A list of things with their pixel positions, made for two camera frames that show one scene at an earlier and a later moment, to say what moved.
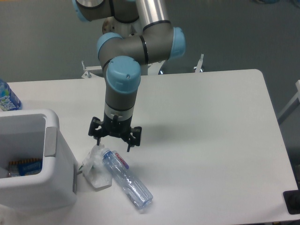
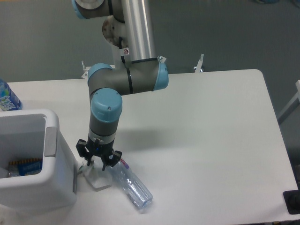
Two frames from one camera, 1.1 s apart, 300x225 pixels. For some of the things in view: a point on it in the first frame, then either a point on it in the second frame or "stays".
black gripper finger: [136, 133] to [112, 159]
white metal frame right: [291, 106] stays
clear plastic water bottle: [140, 196] stays
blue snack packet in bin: [24, 167] stays
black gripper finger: [96, 129] to [83, 152]
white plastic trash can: [31, 133] stays
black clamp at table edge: [292, 199] stays
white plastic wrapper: [94, 169] stays
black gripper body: [115, 126] to [96, 148]
